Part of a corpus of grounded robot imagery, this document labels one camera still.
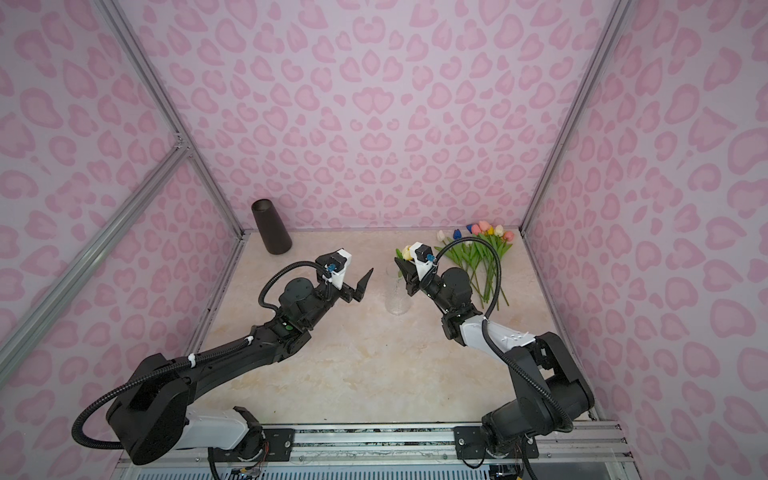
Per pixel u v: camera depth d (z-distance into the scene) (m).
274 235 1.09
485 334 0.53
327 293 0.67
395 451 0.73
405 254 0.72
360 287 0.70
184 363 0.46
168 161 0.86
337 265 0.63
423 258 0.67
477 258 1.10
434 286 0.72
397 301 0.93
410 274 0.73
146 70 0.77
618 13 0.69
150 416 0.41
